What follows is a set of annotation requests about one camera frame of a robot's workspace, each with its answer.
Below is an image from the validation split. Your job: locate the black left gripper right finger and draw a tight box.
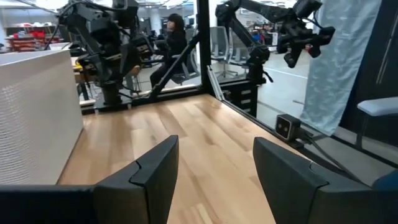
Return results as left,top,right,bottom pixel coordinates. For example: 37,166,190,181
252,136,330,224

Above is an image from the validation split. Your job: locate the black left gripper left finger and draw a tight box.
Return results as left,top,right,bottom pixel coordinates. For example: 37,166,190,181
93,134,180,224

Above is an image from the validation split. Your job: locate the large white perforated basket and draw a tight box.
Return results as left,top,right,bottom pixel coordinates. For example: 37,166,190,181
0,49,84,186

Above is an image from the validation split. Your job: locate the person's leg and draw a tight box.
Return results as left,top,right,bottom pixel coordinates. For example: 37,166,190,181
371,169,398,191

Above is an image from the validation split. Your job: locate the black drawer cabinet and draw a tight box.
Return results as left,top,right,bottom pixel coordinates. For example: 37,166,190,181
223,80,259,118

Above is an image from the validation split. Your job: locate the grey chair armrest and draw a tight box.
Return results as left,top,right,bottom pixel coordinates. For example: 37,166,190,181
356,96,398,118

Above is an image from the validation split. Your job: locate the grey leaf-patterned cloth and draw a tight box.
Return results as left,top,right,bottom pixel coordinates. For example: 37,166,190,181
300,0,382,137

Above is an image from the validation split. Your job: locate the person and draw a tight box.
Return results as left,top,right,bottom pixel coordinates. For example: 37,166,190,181
149,13,188,90

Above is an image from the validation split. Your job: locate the grey swivel office chair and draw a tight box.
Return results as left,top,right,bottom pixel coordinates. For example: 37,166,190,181
210,26,239,79

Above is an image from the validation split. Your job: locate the red storage shelf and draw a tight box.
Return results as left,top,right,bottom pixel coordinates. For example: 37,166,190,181
5,29,62,53

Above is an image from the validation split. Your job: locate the black camera cable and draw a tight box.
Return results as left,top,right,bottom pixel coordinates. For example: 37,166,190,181
300,130,363,183

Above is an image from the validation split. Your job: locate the black table edge rail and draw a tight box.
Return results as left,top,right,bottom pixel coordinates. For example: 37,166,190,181
222,98,374,187

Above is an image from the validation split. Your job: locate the black table-level camera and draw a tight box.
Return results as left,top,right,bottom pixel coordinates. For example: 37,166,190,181
275,113,302,142

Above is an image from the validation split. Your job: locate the silver aluminium frame post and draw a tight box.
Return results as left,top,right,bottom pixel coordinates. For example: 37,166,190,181
207,65,225,101

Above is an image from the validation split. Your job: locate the black diagonal frame brace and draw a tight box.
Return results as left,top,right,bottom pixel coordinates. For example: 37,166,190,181
150,32,200,98

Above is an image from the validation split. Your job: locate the black vertical frame post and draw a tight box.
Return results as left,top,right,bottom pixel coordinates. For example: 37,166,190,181
196,0,213,94

